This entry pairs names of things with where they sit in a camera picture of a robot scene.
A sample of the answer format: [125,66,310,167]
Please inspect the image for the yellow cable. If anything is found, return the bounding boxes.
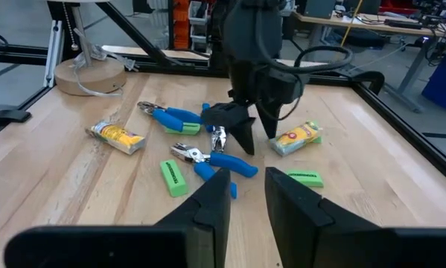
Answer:
[339,0,364,48]

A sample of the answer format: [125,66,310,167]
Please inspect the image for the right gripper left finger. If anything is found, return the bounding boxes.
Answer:
[2,167,232,268]

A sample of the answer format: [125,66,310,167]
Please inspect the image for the orange parts drawer cabinet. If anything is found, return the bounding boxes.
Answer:
[172,0,191,50]

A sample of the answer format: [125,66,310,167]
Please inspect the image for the blue bin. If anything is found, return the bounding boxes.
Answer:
[421,44,446,116]

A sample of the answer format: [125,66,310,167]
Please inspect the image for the green Ticonderoga eraser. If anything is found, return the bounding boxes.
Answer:
[159,159,189,198]
[165,122,202,136]
[284,169,325,188]

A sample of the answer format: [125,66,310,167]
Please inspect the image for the white storage bins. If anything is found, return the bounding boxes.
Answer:
[188,0,211,52]

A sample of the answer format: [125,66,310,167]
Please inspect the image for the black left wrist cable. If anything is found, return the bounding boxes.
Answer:
[255,0,354,122]

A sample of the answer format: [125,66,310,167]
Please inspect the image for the wooden office desk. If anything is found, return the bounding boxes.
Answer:
[292,10,446,112]

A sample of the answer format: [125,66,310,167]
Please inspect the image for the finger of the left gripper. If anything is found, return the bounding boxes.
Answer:
[201,101,257,156]
[255,98,284,140]

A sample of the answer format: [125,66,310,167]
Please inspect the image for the black desk device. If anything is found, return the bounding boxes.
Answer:
[384,18,424,31]

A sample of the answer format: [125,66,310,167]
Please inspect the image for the silver aluminium bracket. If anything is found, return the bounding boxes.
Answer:
[43,19,65,89]

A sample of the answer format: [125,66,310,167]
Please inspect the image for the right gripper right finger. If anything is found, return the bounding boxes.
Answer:
[264,166,446,268]

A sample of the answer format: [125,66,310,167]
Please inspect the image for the black aluminium table frame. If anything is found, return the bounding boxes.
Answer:
[0,0,446,182]

